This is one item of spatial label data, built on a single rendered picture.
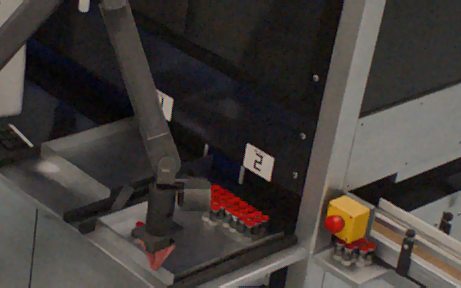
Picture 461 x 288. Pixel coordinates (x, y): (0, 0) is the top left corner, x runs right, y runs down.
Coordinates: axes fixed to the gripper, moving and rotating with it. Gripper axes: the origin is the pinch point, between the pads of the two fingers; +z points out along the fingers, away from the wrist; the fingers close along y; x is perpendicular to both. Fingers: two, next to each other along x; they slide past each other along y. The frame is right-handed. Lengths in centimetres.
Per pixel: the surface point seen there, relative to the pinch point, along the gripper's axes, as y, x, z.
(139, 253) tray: 0.8, 5.4, 0.0
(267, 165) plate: 37.7, 3.6, -11.3
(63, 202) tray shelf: 3.3, 33.9, 2.2
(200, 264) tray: 8.3, -5.7, -0.5
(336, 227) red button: 34.1, -20.1, -8.3
